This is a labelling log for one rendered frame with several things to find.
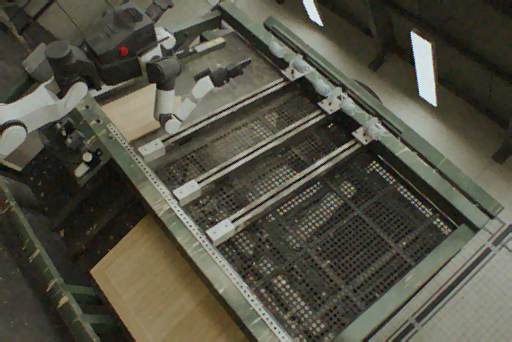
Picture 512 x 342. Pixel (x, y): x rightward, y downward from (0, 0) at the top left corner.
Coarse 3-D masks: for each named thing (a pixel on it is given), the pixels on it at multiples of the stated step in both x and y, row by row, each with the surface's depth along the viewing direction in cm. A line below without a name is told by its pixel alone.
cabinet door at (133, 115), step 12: (132, 96) 274; (144, 96) 275; (108, 108) 266; (120, 108) 268; (132, 108) 268; (144, 108) 269; (120, 120) 262; (132, 120) 263; (144, 120) 264; (132, 132) 258; (144, 132) 258
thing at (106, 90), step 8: (224, 40) 310; (200, 48) 303; (208, 48) 304; (216, 48) 309; (192, 56) 300; (104, 88) 272; (112, 88) 273; (120, 88) 277; (96, 96) 269; (104, 96) 273
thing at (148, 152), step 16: (288, 80) 286; (256, 96) 277; (272, 96) 285; (224, 112) 267; (240, 112) 274; (192, 128) 257; (208, 128) 264; (160, 144) 248; (176, 144) 254; (144, 160) 245
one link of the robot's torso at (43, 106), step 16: (32, 96) 213; (48, 96) 213; (80, 96) 216; (0, 112) 205; (16, 112) 207; (32, 112) 209; (48, 112) 214; (64, 112) 218; (0, 128) 201; (32, 128) 215
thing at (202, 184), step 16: (336, 96) 266; (320, 112) 275; (288, 128) 265; (304, 128) 266; (272, 144) 256; (240, 160) 248; (256, 160) 254; (208, 176) 240; (224, 176) 243; (176, 192) 231; (192, 192) 232
